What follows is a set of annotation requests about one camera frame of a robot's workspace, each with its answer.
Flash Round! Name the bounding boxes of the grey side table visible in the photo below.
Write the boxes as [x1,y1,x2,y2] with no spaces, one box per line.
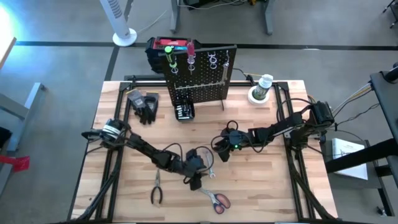
[319,138,389,191]

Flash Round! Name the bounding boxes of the red flat object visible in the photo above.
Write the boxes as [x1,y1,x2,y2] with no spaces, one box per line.
[0,154,31,172]

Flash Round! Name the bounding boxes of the black aluminium extrusion frame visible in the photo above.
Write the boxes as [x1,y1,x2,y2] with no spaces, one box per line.
[67,74,338,223]

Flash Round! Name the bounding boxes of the grey metal bench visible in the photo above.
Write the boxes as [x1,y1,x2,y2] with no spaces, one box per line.
[0,82,47,153]

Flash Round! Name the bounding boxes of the green black handle screwdriver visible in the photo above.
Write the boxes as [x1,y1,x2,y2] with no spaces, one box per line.
[164,45,178,74]

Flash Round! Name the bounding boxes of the grey black work glove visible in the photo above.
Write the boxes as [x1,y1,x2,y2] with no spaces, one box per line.
[127,90,147,110]

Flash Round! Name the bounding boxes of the white cap plastic bottle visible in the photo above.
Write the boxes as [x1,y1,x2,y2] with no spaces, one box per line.
[253,73,274,101]

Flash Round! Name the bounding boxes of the red black tool bag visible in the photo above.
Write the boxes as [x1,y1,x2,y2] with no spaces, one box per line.
[144,36,200,74]

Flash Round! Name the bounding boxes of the clear red handle screwdriver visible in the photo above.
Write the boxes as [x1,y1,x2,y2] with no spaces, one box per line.
[186,41,196,72]

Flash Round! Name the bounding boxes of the white tower fan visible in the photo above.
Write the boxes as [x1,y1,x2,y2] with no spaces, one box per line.
[99,0,137,47]

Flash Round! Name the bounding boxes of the black metal stand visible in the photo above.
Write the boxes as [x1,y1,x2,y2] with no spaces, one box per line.
[325,62,398,175]

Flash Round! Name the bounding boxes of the black chair base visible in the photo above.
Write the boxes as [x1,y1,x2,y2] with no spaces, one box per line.
[382,0,398,29]

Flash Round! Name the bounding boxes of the white tape roll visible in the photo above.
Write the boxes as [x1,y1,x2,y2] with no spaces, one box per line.
[248,85,271,106]

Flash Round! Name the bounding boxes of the red blue handle scissors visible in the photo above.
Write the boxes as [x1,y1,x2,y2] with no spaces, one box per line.
[198,186,232,215]

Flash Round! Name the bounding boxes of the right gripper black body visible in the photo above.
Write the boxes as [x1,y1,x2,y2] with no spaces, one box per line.
[217,128,250,163]

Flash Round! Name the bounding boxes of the grey cable bundle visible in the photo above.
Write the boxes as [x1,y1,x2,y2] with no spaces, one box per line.
[332,82,373,113]

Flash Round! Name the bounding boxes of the silver multi-slot rack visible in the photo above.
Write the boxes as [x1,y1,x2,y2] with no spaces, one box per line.
[174,81,225,90]

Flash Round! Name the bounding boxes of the white paper booklet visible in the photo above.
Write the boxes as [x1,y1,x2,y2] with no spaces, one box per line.
[331,138,369,181]

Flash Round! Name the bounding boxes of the black metal pegboard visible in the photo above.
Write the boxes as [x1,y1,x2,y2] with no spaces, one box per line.
[158,45,238,111]

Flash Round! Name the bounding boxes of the black socket set tray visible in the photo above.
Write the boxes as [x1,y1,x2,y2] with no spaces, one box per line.
[174,101,196,122]

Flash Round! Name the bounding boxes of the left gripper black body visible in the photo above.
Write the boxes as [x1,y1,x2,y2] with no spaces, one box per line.
[182,148,206,192]

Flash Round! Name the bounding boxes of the grey desk leg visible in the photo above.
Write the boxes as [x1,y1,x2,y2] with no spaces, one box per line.
[170,0,183,34]
[262,0,274,35]

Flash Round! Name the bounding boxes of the wooden board edge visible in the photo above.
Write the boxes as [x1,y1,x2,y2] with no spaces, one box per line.
[0,37,18,70]

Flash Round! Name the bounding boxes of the black handle needle-nose pliers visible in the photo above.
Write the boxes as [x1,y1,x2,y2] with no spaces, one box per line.
[150,169,164,205]

